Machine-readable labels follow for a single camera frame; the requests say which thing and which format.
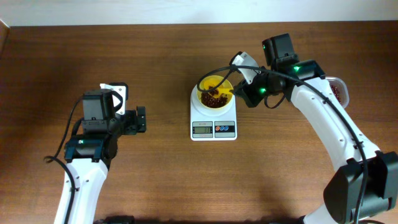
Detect yellow plastic measuring scoop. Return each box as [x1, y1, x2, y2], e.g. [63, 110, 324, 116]
[206, 83, 233, 98]

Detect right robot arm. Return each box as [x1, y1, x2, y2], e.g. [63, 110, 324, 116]
[230, 34, 397, 223]

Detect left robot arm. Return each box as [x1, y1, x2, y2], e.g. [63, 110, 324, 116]
[54, 83, 146, 223]

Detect pale yellow plastic bowl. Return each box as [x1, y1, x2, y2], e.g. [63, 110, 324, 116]
[194, 75, 233, 110]

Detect white digital kitchen scale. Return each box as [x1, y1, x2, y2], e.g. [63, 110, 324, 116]
[190, 86, 238, 141]

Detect red adzuki beans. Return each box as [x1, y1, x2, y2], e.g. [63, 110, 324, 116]
[200, 89, 229, 108]

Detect clear plastic food container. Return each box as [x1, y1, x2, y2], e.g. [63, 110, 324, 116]
[326, 77, 349, 108]

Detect right black cable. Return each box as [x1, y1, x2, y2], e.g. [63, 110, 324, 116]
[196, 65, 369, 224]

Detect black cable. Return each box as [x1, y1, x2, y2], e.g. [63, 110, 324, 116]
[43, 95, 124, 224]
[196, 65, 369, 224]

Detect left black cable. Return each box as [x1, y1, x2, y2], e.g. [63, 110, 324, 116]
[43, 95, 124, 224]

